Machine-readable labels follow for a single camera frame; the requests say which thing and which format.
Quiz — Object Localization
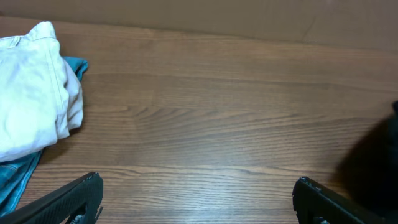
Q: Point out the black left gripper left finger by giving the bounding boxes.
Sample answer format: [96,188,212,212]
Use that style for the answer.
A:
[1,172,103,224]

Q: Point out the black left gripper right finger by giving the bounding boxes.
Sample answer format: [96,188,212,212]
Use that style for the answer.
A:
[292,177,392,224]

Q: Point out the black t-shirt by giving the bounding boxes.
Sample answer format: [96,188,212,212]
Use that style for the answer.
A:
[337,101,397,222]

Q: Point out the blue folded jeans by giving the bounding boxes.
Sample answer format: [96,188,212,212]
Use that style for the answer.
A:
[0,56,90,218]

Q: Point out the beige folded pants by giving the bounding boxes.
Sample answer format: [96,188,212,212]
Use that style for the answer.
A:
[1,22,83,162]

